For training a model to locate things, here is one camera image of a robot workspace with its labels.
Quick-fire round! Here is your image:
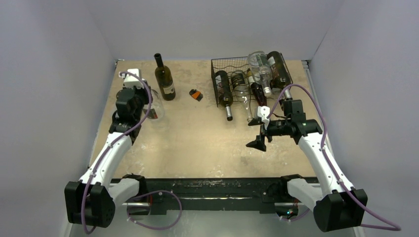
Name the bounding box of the clear glass bottle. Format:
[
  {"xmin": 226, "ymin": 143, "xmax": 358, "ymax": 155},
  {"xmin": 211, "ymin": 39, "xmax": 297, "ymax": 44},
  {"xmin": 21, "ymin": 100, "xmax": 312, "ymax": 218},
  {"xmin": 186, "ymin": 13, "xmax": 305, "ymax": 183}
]
[
  {"xmin": 147, "ymin": 88, "xmax": 165, "ymax": 120},
  {"xmin": 248, "ymin": 51, "xmax": 272, "ymax": 97}
]

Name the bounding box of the green bottle silver cap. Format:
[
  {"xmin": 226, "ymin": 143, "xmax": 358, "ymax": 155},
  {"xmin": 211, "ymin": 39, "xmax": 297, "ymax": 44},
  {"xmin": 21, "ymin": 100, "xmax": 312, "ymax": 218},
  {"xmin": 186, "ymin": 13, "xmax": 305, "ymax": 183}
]
[{"xmin": 215, "ymin": 70, "xmax": 233, "ymax": 121}]

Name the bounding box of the red bottle gold cap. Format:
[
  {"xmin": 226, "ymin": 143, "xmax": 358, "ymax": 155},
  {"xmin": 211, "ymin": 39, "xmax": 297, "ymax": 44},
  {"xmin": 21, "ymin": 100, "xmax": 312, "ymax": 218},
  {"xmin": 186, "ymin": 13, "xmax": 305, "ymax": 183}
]
[{"xmin": 246, "ymin": 69, "xmax": 267, "ymax": 106}]

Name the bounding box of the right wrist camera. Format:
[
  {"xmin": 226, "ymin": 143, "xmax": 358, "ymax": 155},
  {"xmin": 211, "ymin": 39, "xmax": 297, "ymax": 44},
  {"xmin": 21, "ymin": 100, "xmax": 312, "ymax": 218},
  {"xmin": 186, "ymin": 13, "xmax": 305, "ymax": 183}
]
[{"xmin": 254, "ymin": 106, "xmax": 271, "ymax": 129}]

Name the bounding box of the black wire wine rack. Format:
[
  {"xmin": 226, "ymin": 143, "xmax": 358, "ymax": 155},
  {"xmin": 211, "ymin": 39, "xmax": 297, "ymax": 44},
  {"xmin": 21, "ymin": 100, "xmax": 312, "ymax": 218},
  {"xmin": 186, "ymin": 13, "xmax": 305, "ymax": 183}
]
[{"xmin": 211, "ymin": 51, "xmax": 293, "ymax": 106}]

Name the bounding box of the dark bottle upper far right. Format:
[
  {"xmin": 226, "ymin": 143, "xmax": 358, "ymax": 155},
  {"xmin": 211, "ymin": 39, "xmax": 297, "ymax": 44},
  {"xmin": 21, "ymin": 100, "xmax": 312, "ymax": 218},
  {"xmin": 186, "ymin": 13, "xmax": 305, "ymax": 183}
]
[{"xmin": 267, "ymin": 51, "xmax": 293, "ymax": 91}]

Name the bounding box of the aluminium frame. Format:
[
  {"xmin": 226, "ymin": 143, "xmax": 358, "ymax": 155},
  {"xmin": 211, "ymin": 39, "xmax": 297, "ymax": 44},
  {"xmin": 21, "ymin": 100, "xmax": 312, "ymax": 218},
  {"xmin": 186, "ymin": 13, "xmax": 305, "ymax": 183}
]
[{"xmin": 59, "ymin": 60, "xmax": 366, "ymax": 237}]

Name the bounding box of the orange hex key set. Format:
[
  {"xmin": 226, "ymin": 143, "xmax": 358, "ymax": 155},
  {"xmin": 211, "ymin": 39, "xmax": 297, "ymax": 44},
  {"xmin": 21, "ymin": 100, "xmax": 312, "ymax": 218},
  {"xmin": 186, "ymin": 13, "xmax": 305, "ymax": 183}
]
[{"xmin": 189, "ymin": 89, "xmax": 203, "ymax": 101}]

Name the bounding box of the clear slim empty bottle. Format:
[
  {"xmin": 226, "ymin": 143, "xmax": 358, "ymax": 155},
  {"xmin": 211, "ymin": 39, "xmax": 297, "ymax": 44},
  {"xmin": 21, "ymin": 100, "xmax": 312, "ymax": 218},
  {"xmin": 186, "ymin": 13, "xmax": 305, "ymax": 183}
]
[{"xmin": 231, "ymin": 70, "xmax": 253, "ymax": 122}]

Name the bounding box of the purple cable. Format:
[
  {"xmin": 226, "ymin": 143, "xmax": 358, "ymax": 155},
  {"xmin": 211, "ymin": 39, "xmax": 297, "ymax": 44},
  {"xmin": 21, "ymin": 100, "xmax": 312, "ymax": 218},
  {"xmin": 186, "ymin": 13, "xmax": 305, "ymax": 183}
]
[
  {"xmin": 81, "ymin": 71, "xmax": 183, "ymax": 235},
  {"xmin": 268, "ymin": 83, "xmax": 402, "ymax": 232}
]

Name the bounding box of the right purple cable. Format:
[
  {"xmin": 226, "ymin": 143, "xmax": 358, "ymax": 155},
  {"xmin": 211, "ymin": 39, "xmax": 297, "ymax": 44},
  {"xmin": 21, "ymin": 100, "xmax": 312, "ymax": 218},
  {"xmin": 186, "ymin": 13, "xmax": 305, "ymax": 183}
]
[{"xmin": 268, "ymin": 83, "xmax": 402, "ymax": 232}]

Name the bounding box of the dark green wine bottle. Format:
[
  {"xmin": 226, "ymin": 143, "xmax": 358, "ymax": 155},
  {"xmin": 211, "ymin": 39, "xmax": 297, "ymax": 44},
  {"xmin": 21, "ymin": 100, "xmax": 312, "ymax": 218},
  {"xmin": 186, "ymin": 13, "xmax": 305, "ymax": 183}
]
[{"xmin": 154, "ymin": 53, "xmax": 176, "ymax": 101}]

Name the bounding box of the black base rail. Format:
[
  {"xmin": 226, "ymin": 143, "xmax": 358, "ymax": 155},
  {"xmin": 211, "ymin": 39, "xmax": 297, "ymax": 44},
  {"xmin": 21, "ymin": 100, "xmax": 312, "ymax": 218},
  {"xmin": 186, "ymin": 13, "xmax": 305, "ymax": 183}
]
[{"xmin": 123, "ymin": 175, "xmax": 306, "ymax": 217}]

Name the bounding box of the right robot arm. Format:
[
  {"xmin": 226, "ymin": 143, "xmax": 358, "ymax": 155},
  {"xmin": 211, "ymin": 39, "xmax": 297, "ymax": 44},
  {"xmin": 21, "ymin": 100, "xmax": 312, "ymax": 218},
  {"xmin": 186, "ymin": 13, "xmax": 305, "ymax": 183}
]
[{"xmin": 246, "ymin": 100, "xmax": 368, "ymax": 232}]

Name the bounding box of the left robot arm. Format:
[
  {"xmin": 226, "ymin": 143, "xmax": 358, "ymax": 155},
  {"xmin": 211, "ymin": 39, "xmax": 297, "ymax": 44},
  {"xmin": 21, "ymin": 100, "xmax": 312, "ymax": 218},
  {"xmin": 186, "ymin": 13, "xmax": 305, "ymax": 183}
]
[{"xmin": 64, "ymin": 86, "xmax": 153, "ymax": 228}]

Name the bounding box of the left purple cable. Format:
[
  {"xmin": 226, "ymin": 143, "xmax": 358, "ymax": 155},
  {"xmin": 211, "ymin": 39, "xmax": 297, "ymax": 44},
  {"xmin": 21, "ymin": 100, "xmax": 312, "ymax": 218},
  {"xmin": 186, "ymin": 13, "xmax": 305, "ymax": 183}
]
[{"xmin": 81, "ymin": 71, "xmax": 183, "ymax": 235}]

